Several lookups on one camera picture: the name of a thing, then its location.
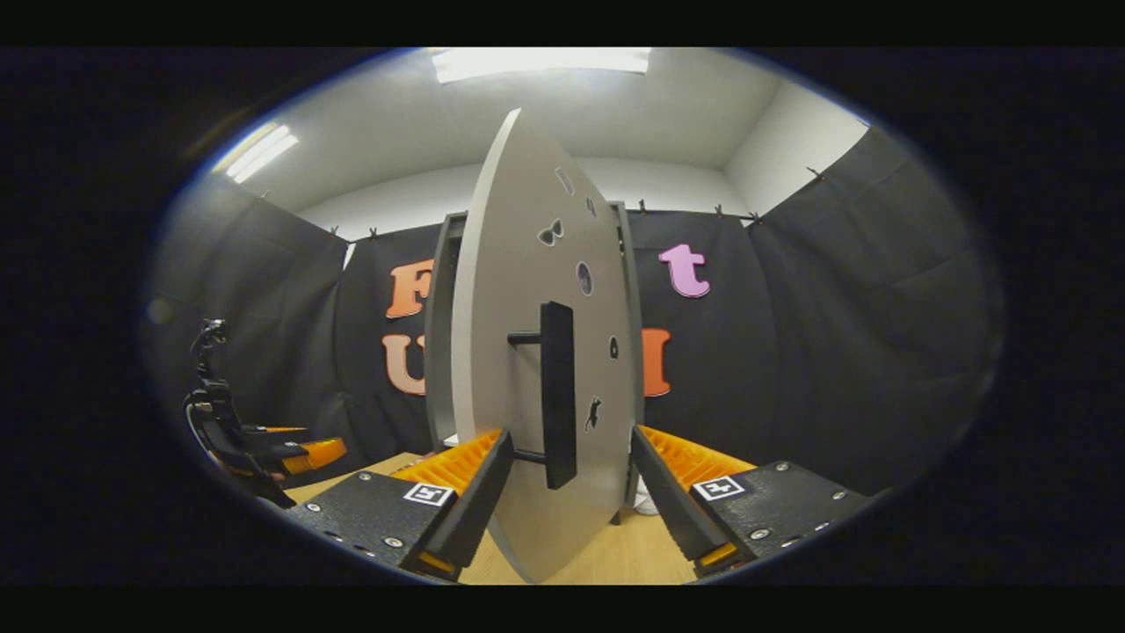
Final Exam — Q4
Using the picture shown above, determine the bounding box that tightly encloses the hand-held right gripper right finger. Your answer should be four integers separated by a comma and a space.
631, 425, 880, 579

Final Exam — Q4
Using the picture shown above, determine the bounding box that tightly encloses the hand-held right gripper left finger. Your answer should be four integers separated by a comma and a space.
286, 428, 515, 583

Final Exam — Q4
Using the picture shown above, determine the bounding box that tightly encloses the black cabinet door handle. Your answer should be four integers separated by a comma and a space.
508, 302, 578, 491

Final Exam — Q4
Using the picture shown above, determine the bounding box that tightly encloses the grey cabinet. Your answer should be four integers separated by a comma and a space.
425, 200, 649, 528

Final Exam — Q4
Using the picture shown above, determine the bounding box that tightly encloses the white cabinet door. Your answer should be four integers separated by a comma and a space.
450, 108, 647, 584

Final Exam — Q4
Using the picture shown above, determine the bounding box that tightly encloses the black backdrop cloth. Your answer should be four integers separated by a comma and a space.
145, 123, 1003, 528

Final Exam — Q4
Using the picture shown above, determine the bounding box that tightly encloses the long ceiling light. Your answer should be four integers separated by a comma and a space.
431, 48, 651, 84
215, 123, 300, 184

